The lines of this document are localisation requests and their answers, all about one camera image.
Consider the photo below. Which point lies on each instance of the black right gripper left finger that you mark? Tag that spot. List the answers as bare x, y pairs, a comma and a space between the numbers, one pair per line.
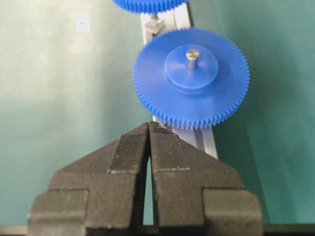
101, 194

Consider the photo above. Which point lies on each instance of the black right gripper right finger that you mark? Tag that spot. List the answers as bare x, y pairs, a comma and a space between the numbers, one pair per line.
196, 194

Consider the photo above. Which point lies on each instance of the small blue plastic gear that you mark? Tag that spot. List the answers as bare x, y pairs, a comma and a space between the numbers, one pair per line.
201, 98

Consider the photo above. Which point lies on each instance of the steel shaft through large gear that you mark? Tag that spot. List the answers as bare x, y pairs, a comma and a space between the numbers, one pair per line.
192, 56

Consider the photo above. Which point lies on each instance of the large blue plastic gear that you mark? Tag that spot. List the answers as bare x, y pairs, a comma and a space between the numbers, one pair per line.
148, 6

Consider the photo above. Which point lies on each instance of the aluminium extrusion rail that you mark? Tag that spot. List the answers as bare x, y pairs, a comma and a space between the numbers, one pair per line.
181, 18

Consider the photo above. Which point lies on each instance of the grey plastic shaft bracket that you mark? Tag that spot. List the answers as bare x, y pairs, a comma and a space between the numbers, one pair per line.
152, 28

